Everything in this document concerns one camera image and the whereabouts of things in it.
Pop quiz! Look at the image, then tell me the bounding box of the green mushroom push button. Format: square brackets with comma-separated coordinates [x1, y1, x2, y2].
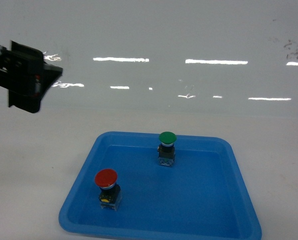
[157, 131, 177, 167]

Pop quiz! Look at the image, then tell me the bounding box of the red mushroom push button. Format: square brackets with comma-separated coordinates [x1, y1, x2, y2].
[94, 168, 122, 211]

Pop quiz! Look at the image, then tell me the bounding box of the white whiteboard panel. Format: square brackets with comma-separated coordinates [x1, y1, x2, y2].
[0, 0, 298, 119]

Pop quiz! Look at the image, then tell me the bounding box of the blue plastic tray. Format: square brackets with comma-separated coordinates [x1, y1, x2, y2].
[58, 132, 262, 240]

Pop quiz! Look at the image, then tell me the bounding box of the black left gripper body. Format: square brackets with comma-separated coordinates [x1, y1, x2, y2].
[4, 41, 63, 114]

